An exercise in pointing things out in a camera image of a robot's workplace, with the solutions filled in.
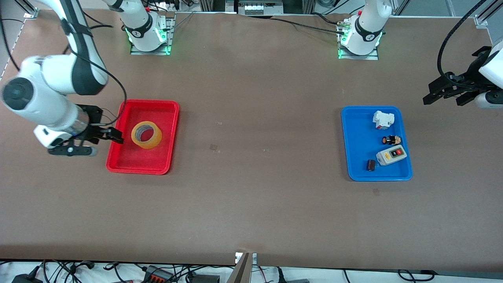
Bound yellow packing tape roll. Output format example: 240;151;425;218
131;121;163;150

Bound red plastic tray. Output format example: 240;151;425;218
106;99;180;175

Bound white circuit breaker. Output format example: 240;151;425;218
373;110;395;130

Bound blue plastic tray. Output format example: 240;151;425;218
341;105;413;182

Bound black orange power strip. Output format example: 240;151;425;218
142;266;173;283

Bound black power adapter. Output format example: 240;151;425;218
11;271;44;283

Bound white power strip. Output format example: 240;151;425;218
236;0;284;15

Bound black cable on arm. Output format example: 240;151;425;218
59;16;128;130

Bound thick black corrugated cable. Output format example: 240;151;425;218
437;0;488;79

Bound grey push-button switch box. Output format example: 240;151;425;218
376;144;408;166

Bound black hanging cable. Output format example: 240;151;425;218
0;12;20;71

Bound black cable on table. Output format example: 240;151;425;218
269;12;346;35

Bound black floor cable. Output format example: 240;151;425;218
397;269;437;282

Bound aluminium profile post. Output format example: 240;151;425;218
227;252;258;283

